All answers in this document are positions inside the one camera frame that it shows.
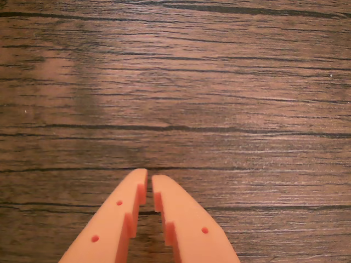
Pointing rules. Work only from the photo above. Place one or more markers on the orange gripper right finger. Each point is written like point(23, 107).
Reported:
point(189, 227)

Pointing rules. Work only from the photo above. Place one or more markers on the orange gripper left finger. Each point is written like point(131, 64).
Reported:
point(109, 219)

